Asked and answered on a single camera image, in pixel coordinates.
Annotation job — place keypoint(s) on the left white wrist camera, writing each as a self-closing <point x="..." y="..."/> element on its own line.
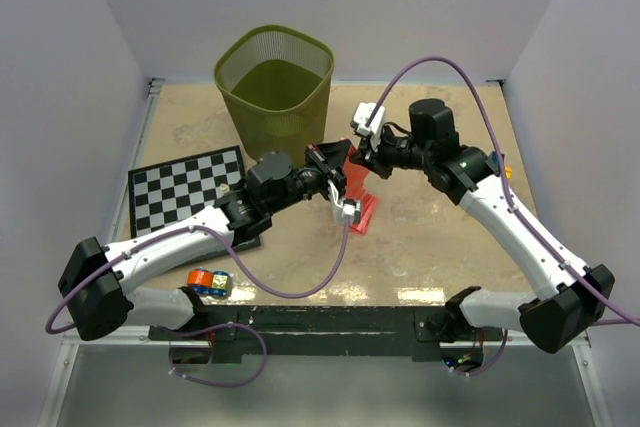
<point x="344" y="209"/>

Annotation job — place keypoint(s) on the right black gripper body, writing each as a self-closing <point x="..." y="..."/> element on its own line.
<point x="395" y="151"/>

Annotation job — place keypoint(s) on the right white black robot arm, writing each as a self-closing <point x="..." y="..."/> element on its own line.
<point x="567" y="296"/>

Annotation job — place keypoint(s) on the olive green mesh trash bin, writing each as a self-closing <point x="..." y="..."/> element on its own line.
<point x="275" y="82"/>

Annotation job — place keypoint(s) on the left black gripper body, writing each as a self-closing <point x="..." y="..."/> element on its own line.
<point x="337" y="183"/>

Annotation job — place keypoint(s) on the red plastic trash bag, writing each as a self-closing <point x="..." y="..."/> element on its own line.
<point x="355" y="189"/>

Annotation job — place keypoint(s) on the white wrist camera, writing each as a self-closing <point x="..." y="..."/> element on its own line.
<point x="368" y="120"/>
<point x="344" y="209"/>

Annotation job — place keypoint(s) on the colourful toy block stack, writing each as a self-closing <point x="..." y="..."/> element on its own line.
<point x="500" y="162"/>

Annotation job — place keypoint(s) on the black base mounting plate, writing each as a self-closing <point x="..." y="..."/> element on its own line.
<point x="417" y="332"/>

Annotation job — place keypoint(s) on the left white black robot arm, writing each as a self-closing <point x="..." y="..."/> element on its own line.
<point x="103" y="287"/>

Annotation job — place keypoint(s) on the orange blue toy car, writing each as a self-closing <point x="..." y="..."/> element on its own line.
<point x="213" y="283"/>

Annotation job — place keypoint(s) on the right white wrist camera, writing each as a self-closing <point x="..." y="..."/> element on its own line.
<point x="368" y="120"/>

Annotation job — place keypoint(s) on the black white chessboard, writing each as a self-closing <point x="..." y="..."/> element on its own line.
<point x="165" y="193"/>

